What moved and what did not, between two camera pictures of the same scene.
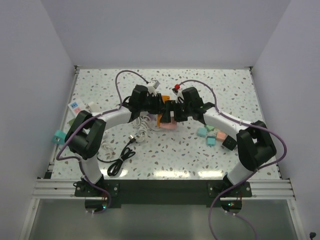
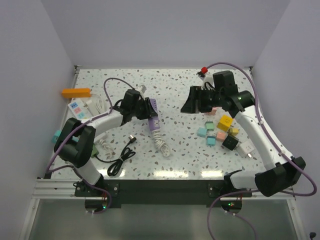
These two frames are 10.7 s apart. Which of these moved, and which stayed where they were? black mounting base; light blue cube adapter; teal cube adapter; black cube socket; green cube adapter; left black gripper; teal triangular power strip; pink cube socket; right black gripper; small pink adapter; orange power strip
Moved: orange power strip; pink cube socket; left black gripper; right black gripper
Stayed: teal cube adapter; black mounting base; green cube adapter; black cube socket; teal triangular power strip; small pink adapter; light blue cube adapter
